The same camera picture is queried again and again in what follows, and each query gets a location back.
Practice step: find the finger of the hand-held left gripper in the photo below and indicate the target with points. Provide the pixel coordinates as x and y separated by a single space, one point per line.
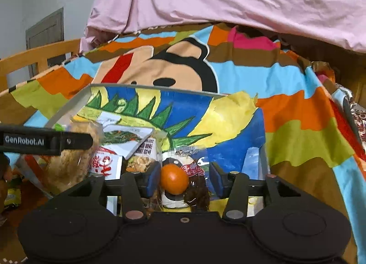
77 140

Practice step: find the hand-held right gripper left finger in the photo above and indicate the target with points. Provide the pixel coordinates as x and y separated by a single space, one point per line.
151 179

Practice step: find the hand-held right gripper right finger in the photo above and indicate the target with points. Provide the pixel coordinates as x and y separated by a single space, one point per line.
217 179

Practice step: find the orange tangerine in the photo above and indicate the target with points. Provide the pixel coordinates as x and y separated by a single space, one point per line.
174 179

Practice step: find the clear brown cake packet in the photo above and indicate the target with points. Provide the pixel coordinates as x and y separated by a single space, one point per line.
71 166

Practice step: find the white green vegetable snack packet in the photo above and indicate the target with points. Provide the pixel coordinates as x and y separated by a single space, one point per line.
123 135

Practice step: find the person's left hand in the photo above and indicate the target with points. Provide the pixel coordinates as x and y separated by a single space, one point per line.
4 172

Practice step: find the red label dark fruit packet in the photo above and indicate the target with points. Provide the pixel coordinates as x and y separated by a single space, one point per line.
197 195

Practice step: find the clear black print nut packet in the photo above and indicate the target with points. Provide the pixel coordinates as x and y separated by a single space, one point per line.
143 152

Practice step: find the white red print snack packet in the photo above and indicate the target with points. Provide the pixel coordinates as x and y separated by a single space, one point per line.
105 164

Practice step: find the yellow green snack packet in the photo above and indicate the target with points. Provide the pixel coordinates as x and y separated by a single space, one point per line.
13 197

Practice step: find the colourful cartoon printed blanket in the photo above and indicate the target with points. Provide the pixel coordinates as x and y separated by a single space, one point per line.
300 109

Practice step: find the grey door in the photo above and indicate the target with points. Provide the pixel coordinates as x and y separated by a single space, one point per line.
45 29

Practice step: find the floral patterned cloth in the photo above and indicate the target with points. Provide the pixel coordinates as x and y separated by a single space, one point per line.
357 115

